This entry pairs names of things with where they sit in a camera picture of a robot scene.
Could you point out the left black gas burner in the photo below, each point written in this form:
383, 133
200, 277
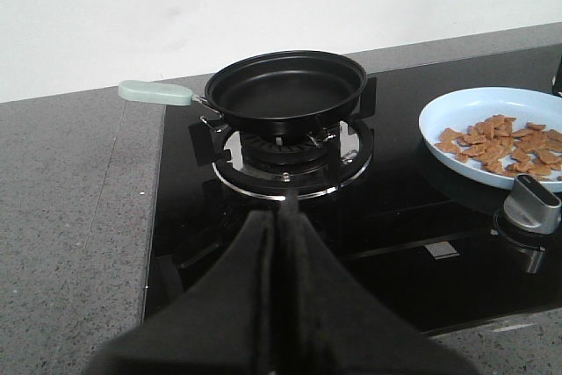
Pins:
311, 165

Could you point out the black frying pan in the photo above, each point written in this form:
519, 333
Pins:
280, 94

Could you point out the light blue plate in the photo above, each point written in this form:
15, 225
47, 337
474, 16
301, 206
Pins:
462, 108

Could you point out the left silver stove knob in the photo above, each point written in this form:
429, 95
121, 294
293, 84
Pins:
530, 207

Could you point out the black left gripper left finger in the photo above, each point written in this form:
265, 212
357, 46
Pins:
219, 326

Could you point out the black glass cooktop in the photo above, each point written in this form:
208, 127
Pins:
415, 234

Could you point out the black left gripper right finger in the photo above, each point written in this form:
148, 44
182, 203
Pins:
332, 325

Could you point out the brown meat pieces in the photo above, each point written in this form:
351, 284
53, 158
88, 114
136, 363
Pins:
499, 149

